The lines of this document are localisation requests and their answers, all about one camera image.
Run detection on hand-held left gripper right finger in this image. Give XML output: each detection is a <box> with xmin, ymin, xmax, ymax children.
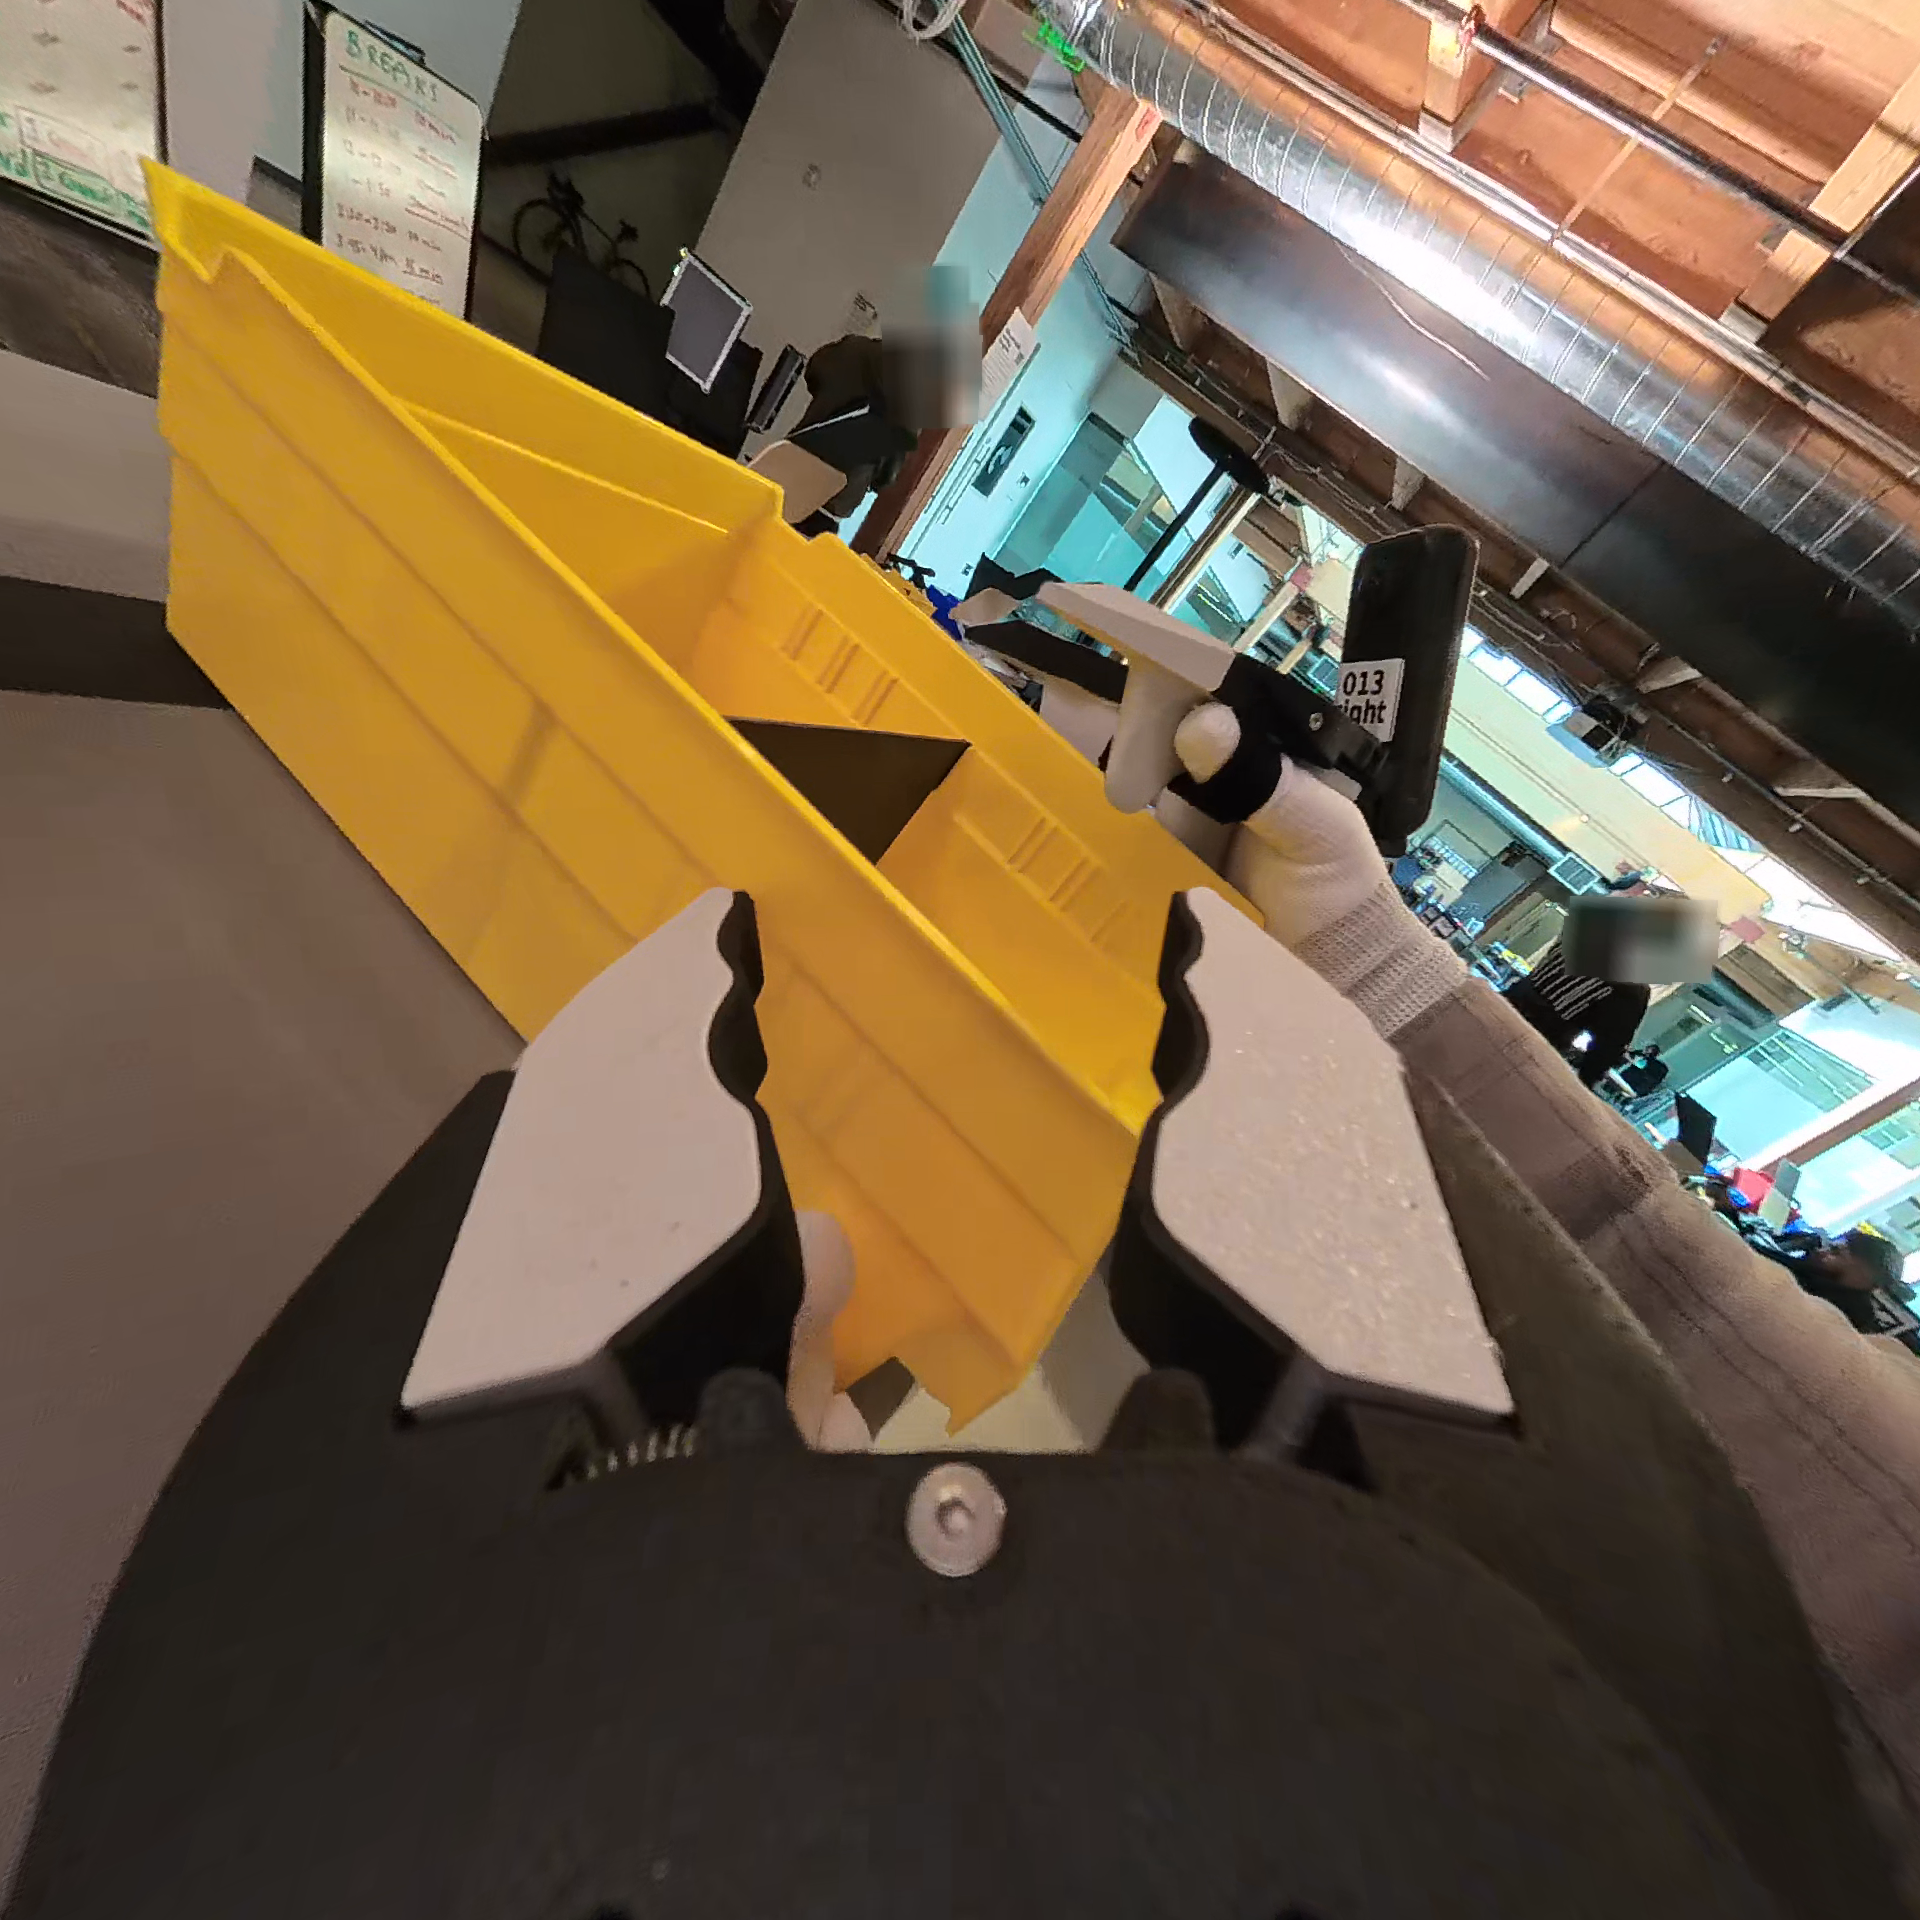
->
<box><xmin>1110</xmin><ymin>887</ymin><xmax>1517</xmax><ymax>1465</ymax></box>

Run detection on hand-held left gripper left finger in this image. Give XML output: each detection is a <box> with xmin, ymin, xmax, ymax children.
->
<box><xmin>398</xmin><ymin>887</ymin><xmax>876</xmax><ymax>1451</ymax></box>

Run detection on yellow plastic bin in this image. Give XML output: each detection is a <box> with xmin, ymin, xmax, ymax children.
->
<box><xmin>142</xmin><ymin>157</ymin><xmax>1269</xmax><ymax>1434</ymax></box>

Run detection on person's right hand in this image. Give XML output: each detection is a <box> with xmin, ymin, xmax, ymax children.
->
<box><xmin>1155</xmin><ymin>703</ymin><xmax>1472</xmax><ymax>1041</ymax></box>

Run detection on black floor lamp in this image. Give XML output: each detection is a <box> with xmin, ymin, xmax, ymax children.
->
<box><xmin>1132</xmin><ymin>417</ymin><xmax>1272</xmax><ymax>602</ymax></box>

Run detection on black bin divider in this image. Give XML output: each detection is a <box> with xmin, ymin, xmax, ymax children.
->
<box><xmin>728</xmin><ymin>721</ymin><xmax>969</xmax><ymax>865</ymax></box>

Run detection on framed sign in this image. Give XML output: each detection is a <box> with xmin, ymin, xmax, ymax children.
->
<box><xmin>660</xmin><ymin>252</ymin><xmax>755</xmax><ymax>396</ymax></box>

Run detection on black office chair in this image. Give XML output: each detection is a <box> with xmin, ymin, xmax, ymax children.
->
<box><xmin>537</xmin><ymin>248</ymin><xmax>677</xmax><ymax>431</ymax></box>

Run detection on black bicycle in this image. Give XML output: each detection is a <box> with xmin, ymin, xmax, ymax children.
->
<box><xmin>511</xmin><ymin>171</ymin><xmax>653</xmax><ymax>298</ymax></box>

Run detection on small whiteboard easel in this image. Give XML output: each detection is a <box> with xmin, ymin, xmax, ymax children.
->
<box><xmin>320</xmin><ymin>7</ymin><xmax>484</xmax><ymax>320</ymax></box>

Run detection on silver ventilation duct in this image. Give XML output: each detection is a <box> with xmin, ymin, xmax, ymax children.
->
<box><xmin>1036</xmin><ymin>0</ymin><xmax>1920</xmax><ymax>571</ymax></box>

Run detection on wooden support post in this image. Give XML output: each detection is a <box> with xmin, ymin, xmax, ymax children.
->
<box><xmin>892</xmin><ymin>89</ymin><xmax>1164</xmax><ymax>560</ymax></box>

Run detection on large wall whiteboard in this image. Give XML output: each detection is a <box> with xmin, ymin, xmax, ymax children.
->
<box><xmin>0</xmin><ymin>0</ymin><xmax>165</xmax><ymax>239</ymax></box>

